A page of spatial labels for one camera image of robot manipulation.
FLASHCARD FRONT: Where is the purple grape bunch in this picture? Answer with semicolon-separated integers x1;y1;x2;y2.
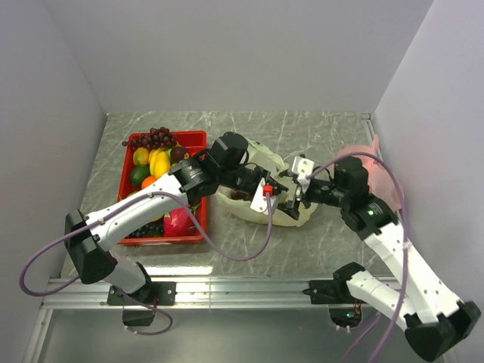
229;191;251;201
122;127;178;150

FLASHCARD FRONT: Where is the green avocado print plastic bag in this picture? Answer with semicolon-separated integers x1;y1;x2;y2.
215;139;317;227

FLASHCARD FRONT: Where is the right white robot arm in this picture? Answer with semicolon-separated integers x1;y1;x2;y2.
284;153;481;362

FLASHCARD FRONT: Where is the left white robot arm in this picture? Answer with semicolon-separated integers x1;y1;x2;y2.
65;132;287;304

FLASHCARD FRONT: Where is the pink plastic bag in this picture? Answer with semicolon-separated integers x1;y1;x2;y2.
336;134;401;212

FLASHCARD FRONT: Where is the pink fake dragon fruit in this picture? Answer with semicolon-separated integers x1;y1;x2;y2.
163;208;196;237

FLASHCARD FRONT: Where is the orange fake orange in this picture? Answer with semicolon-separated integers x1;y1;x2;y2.
141;175;157;189

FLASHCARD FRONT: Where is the dark green fake avocado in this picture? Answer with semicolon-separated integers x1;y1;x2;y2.
129;165;151;188

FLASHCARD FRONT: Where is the red plastic crate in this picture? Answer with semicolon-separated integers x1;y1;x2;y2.
117;130;208;247

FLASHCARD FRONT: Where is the purple grape bunch top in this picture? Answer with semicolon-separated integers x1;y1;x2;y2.
122;127;178;150

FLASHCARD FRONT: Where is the dark blue grape bunch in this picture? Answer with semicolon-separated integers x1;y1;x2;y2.
126;222;164;238

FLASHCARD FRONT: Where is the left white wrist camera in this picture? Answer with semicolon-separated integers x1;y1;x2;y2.
250;178;278;216

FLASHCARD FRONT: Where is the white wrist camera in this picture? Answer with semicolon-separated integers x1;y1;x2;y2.
290;156;315;193
250;178;278;216

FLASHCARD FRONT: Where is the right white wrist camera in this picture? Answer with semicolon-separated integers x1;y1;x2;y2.
290;156;315;193

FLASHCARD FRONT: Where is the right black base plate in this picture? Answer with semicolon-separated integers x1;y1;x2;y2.
302;280;377;331

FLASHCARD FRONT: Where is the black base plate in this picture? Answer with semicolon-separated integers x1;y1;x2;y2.
302;280;377;331
107;281;176;330

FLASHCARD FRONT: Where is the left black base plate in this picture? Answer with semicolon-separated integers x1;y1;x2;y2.
107;281;176;330

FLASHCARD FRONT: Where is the aluminium rail frame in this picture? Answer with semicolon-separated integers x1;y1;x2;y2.
33;111;392;362

